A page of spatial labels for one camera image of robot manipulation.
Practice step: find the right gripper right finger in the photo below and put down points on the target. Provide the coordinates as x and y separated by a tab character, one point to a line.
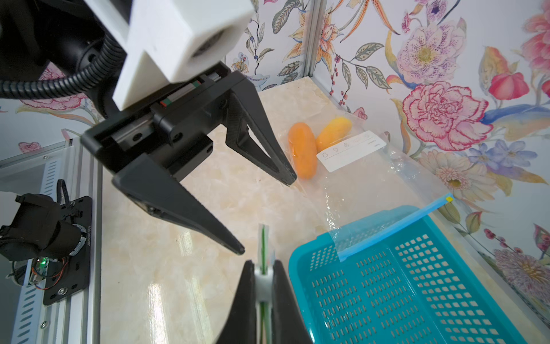
287	323

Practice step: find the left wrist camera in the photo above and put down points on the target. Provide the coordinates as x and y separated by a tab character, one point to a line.
169	42

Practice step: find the clear zip-top bag blue zipper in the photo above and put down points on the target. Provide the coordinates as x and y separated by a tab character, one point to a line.
365	189

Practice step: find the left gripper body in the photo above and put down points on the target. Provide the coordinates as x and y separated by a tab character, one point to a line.
165	136

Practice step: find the small yellow mango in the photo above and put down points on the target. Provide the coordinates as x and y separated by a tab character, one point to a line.
335	131

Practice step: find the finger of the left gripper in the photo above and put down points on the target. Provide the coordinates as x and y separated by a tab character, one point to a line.
155	191
249	133

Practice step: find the teal plastic basket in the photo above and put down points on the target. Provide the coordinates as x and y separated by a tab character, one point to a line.
390	280

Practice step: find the left aluminium corner post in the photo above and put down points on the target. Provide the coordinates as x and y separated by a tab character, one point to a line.
313	29

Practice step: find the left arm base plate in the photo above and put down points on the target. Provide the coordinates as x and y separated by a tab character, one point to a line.
64	268

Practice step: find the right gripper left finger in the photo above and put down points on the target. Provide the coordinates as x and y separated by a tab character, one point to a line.
240	326

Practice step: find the aluminium rail front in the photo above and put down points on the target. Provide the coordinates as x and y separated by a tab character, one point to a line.
33	185

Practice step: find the large orange mango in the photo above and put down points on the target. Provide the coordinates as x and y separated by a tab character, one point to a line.
303	149

